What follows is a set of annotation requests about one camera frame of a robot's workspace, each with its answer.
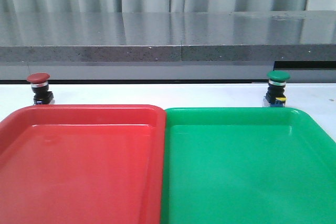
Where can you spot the green plastic tray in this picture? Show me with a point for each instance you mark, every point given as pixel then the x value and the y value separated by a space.
pixel 247 165

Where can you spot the green mushroom push button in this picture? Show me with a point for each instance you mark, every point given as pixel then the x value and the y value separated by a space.
pixel 275 95

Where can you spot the grey stone countertop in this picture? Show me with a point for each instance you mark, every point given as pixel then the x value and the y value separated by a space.
pixel 153 47

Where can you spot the red plastic tray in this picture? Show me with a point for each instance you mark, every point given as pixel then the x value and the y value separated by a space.
pixel 82 164

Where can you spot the red mushroom push button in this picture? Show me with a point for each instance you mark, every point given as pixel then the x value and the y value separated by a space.
pixel 40 87

